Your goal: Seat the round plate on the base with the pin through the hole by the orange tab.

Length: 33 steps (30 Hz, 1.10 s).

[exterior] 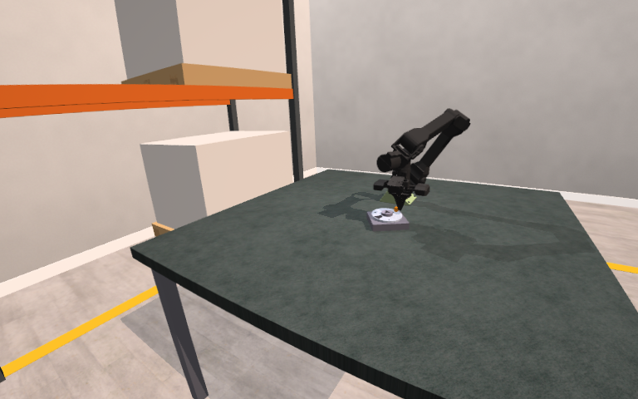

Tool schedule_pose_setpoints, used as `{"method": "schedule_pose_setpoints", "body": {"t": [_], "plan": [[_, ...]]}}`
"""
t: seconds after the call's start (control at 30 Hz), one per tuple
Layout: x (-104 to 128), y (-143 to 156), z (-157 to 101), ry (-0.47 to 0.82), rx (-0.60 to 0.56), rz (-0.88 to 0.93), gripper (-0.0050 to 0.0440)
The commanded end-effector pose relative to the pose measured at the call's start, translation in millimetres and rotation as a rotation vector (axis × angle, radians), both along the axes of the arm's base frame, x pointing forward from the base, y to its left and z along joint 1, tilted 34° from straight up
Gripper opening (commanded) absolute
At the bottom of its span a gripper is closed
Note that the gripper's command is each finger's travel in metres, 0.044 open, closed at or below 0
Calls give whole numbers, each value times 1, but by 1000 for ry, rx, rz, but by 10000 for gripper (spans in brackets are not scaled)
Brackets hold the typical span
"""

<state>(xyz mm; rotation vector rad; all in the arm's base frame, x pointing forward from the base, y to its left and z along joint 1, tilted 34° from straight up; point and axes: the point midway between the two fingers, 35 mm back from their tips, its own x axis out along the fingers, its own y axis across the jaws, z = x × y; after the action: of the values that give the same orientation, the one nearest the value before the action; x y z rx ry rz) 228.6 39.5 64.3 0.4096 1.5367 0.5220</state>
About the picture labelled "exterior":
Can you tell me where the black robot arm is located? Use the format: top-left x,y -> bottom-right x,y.
376,108 -> 470,195

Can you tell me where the white round plate with holes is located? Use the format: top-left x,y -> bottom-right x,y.
371,206 -> 402,223

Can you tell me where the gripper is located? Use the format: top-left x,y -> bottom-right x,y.
373,168 -> 429,210

